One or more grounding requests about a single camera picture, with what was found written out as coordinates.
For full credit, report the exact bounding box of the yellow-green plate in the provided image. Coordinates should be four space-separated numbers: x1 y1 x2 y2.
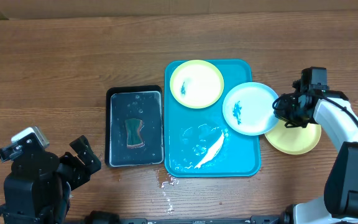
265 120 322 155
169 60 224 109

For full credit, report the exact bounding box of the light blue plate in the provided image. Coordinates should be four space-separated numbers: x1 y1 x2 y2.
223 82 278 136

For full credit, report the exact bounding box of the green brown sponge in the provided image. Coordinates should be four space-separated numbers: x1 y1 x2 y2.
125 118 145 149

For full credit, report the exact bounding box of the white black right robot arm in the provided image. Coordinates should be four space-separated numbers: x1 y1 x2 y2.
272 90 358 223

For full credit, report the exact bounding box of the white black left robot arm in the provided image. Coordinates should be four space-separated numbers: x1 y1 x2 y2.
0 133 101 223

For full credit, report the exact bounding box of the black water tray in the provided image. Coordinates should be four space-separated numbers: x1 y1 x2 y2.
105 85 164 167

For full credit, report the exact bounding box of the blue plastic tray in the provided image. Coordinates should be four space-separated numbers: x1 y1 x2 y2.
163 60 262 177

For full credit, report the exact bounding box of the cardboard backdrop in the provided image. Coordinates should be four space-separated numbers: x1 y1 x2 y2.
0 0 358 19

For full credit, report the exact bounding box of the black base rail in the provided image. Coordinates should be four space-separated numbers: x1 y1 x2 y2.
83 211 293 224

